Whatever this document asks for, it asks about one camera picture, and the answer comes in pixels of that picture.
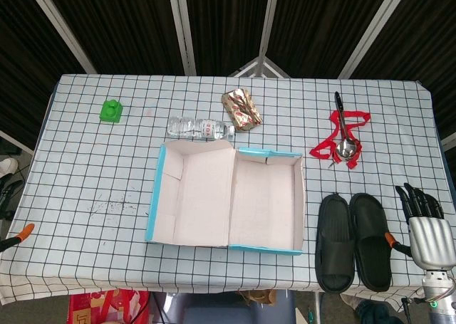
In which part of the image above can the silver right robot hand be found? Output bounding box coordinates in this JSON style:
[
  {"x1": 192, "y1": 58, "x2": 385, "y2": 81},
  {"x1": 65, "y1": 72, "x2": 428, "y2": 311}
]
[{"x1": 384, "y1": 182, "x2": 454, "y2": 270}]

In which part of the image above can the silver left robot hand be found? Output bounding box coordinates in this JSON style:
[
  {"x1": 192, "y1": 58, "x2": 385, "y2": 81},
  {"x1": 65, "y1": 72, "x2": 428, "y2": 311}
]
[{"x1": 0, "y1": 179, "x2": 36, "y2": 253}]

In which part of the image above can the black slipper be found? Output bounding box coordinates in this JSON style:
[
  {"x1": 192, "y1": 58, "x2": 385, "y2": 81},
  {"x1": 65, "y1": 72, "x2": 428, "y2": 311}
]
[
  {"x1": 316, "y1": 192, "x2": 356, "y2": 292},
  {"x1": 348, "y1": 192, "x2": 393, "y2": 292}
]

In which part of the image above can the light blue shoe box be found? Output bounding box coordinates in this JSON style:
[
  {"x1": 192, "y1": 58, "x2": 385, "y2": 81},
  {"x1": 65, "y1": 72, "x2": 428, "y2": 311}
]
[{"x1": 145, "y1": 139, "x2": 306, "y2": 256}]

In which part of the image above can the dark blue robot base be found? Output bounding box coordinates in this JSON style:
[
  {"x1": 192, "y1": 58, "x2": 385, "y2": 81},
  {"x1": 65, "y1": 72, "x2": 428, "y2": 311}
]
[{"x1": 152, "y1": 290, "x2": 296, "y2": 324}]

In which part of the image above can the white shoe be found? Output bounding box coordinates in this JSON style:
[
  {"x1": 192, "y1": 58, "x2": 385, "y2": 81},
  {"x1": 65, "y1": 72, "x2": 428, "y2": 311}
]
[{"x1": 0, "y1": 157, "x2": 19, "y2": 179}]

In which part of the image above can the red printed gift bag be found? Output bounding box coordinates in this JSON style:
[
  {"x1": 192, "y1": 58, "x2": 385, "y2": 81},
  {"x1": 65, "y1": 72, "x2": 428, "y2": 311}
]
[{"x1": 68, "y1": 290, "x2": 151, "y2": 324}]

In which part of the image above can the dark blue fabric bundle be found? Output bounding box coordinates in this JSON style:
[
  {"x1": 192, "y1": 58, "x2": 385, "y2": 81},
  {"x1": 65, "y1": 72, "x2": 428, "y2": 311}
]
[{"x1": 356, "y1": 298, "x2": 403, "y2": 324}]

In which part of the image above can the white metal floor bar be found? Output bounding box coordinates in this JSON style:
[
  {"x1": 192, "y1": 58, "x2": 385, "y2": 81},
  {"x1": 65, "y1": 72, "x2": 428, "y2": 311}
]
[
  {"x1": 0, "y1": 130, "x2": 35, "y2": 157},
  {"x1": 440, "y1": 131, "x2": 456, "y2": 151}
]

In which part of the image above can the white checkered tablecloth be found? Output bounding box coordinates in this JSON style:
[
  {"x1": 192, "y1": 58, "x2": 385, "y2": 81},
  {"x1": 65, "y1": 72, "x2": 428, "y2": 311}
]
[{"x1": 0, "y1": 73, "x2": 456, "y2": 305}]

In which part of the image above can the white table leg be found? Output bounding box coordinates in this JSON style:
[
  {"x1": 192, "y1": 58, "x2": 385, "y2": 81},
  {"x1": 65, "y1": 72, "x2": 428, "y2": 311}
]
[{"x1": 312, "y1": 291, "x2": 321, "y2": 324}]

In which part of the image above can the green toy block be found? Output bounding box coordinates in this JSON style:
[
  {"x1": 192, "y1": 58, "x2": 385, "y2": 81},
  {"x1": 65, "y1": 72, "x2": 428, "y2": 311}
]
[{"x1": 99, "y1": 99, "x2": 124, "y2": 124}]

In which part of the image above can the clear plastic water bottle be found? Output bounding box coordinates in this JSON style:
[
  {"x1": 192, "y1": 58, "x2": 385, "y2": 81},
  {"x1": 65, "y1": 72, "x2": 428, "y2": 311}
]
[{"x1": 167, "y1": 116, "x2": 236, "y2": 142}]

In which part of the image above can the crumpled gold snack wrapper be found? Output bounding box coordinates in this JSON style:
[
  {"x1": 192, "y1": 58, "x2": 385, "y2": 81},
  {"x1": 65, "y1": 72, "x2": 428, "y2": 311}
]
[{"x1": 221, "y1": 88, "x2": 264, "y2": 134}]

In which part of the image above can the white triangular metal stand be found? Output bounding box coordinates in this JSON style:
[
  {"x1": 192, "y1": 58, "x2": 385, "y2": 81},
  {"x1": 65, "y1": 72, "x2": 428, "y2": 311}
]
[{"x1": 227, "y1": 56, "x2": 291, "y2": 78}]

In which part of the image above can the black folding screen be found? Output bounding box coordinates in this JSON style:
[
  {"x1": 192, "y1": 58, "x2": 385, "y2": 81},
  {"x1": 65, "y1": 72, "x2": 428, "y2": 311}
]
[{"x1": 0, "y1": 0, "x2": 456, "y2": 150}]

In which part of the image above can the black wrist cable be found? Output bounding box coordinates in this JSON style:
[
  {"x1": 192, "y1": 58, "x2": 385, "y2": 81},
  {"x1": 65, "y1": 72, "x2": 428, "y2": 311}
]
[{"x1": 401, "y1": 296, "x2": 428, "y2": 324}]

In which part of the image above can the metal spoon black handle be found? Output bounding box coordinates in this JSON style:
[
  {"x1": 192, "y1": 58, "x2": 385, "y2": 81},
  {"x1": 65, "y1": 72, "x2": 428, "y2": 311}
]
[{"x1": 333, "y1": 91, "x2": 358, "y2": 159}]

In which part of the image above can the red ribbon strap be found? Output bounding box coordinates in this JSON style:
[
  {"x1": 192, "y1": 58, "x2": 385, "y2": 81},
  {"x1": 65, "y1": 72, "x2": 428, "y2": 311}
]
[{"x1": 309, "y1": 110, "x2": 371, "y2": 171}]

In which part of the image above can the white screen frame post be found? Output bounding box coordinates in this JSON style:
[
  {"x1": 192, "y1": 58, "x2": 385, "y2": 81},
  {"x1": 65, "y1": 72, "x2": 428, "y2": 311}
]
[
  {"x1": 337, "y1": 0, "x2": 414, "y2": 79},
  {"x1": 258, "y1": 0, "x2": 282, "y2": 76},
  {"x1": 166, "y1": 0, "x2": 197, "y2": 76},
  {"x1": 24, "y1": 0, "x2": 98, "y2": 75}
]

